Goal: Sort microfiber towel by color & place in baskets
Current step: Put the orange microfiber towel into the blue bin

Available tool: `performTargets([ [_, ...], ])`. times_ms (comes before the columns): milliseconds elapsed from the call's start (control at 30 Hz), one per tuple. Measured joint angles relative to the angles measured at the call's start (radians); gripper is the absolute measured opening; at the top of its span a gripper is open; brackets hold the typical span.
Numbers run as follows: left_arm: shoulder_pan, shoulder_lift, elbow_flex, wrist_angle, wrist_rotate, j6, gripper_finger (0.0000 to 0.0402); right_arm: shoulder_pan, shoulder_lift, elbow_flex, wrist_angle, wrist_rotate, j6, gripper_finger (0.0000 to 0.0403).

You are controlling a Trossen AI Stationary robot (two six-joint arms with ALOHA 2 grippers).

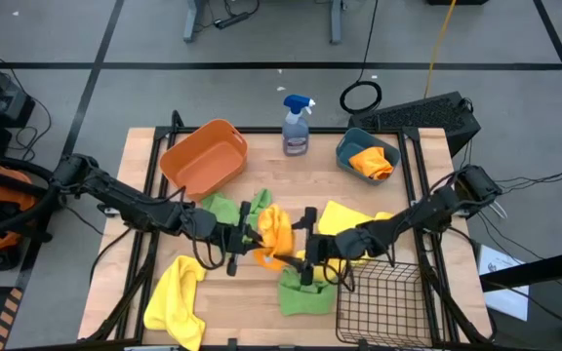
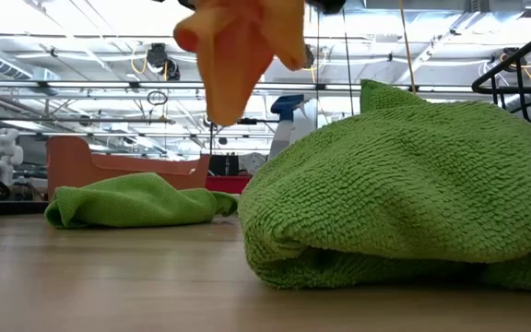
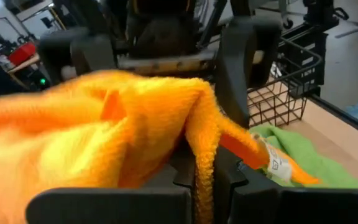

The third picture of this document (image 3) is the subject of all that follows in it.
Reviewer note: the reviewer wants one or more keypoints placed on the green microfiber towel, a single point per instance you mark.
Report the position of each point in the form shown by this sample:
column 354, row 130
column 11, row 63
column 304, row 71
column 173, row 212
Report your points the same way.
column 315, row 161

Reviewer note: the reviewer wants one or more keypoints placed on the large orange microfiber towel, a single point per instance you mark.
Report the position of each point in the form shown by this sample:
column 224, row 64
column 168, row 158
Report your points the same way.
column 73, row 140

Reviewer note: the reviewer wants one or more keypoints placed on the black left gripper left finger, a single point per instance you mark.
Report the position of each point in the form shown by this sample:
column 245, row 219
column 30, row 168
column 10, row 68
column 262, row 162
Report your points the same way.
column 104, row 205

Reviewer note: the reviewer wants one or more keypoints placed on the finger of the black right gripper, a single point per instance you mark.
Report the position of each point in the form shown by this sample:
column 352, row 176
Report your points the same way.
column 73, row 53
column 238, row 62

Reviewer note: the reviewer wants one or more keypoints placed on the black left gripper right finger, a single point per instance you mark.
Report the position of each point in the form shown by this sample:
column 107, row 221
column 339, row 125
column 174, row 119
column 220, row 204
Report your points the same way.
column 291, row 208

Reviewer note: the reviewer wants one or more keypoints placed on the red plastic container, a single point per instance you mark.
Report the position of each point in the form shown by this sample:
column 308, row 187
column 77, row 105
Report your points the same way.
column 22, row 53

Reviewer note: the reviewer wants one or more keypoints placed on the black aluminium table frame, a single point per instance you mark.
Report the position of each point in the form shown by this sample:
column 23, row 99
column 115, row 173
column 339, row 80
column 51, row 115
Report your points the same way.
column 346, row 119

